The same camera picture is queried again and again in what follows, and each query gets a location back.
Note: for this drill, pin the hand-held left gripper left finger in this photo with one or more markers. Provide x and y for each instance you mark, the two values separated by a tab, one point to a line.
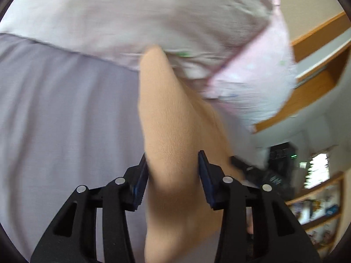
141	182

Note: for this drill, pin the wooden door frame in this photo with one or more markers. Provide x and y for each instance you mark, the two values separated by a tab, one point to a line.
309	98

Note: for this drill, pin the wooden bookshelf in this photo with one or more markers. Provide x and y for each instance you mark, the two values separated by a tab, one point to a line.
320	211

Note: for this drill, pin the person's pink printed shirt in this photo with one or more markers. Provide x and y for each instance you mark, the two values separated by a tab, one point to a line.
153	19

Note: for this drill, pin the person's right forearm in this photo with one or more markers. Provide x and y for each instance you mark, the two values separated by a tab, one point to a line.
175	148

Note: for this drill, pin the person's light grey pants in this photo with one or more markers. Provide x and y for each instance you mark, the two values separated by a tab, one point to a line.
68	120

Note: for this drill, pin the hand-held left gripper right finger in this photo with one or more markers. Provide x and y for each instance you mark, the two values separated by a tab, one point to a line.
204	182

